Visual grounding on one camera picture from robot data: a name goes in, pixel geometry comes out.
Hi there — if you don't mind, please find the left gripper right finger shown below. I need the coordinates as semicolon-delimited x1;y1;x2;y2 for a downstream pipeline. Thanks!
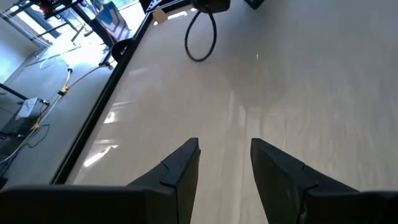
250;138;398;224

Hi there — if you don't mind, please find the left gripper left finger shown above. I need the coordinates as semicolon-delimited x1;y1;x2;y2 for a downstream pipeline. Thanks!
0;138;201;224

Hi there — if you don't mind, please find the blue and white box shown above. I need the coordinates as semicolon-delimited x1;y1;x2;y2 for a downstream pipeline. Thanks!
95;1;133;41

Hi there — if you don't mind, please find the yellow hanging cable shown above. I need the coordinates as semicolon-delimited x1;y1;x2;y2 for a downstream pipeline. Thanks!
0;67;74;164

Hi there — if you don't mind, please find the white power box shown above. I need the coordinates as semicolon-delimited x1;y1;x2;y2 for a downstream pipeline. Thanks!
16;97;40;119

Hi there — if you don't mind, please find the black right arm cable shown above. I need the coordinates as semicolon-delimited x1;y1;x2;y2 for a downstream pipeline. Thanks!
184;9;218;63

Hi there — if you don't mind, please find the black perforated panel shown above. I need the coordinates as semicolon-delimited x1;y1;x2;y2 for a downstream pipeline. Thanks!
29;0;82;15

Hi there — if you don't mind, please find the black floor box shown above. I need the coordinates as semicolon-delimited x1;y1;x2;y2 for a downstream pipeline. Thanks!
0;99;45;138

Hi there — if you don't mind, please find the natural wooden block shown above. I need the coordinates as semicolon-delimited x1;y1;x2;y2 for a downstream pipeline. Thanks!
152;8;169;25

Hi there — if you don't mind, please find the black frame handle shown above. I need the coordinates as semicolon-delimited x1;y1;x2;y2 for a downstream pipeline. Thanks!
111;37;135;64

